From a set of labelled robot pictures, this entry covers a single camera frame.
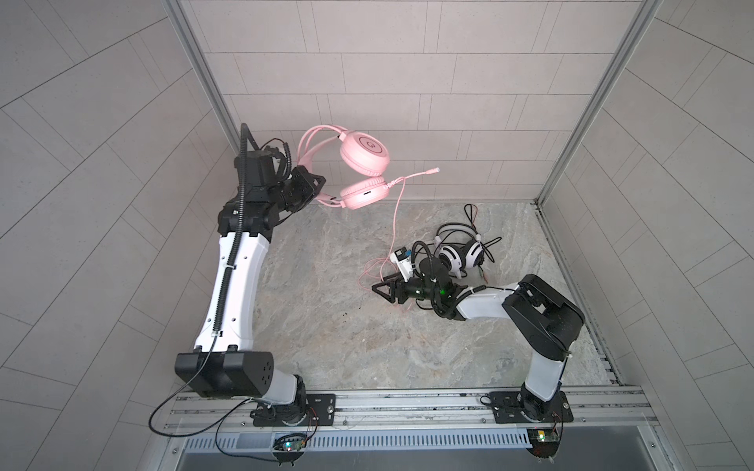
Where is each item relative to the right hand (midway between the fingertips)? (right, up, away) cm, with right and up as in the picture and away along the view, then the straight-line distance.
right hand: (378, 288), depth 84 cm
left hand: (-10, +30, -17) cm, 36 cm away
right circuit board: (+40, -33, -16) cm, 54 cm away
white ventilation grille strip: (+25, -32, -16) cm, 44 cm away
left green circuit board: (-19, -31, -19) cm, 41 cm away
